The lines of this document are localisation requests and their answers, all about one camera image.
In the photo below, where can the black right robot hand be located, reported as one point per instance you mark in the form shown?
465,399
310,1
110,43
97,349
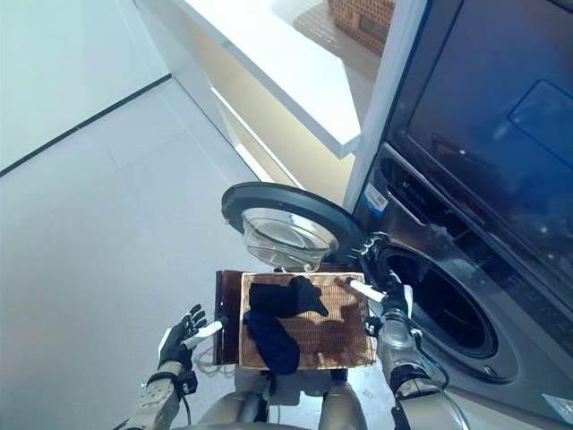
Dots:
398,298

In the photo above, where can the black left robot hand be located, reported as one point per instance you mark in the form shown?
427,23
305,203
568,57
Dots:
177,342

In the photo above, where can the black garment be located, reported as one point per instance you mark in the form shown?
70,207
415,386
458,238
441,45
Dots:
282,298

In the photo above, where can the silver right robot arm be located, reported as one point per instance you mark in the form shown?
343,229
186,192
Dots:
403,354

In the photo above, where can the grey front-load washing machine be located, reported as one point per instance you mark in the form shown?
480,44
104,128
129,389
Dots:
492,322

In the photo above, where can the round glass washing machine door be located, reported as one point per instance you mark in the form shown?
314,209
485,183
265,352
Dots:
286,224

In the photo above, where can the silver left robot leg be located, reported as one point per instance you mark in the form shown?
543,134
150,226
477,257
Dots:
228,407

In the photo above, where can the silver robot leg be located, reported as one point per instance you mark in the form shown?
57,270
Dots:
342,407
228,407

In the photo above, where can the navy blue garment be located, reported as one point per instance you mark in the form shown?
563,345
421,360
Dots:
273,345

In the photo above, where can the blue barcode sticker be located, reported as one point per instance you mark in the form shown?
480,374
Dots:
375,197

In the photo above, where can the silver right robot leg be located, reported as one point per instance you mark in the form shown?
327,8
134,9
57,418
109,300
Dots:
342,407

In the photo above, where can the blue energy label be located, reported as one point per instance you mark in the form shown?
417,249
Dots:
557,408

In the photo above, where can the white counter cabinet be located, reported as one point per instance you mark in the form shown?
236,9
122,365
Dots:
277,67

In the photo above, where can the beige woven mat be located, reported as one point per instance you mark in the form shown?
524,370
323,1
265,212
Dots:
322,31

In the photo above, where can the brown rattan box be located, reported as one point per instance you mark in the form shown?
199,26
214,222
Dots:
358,22

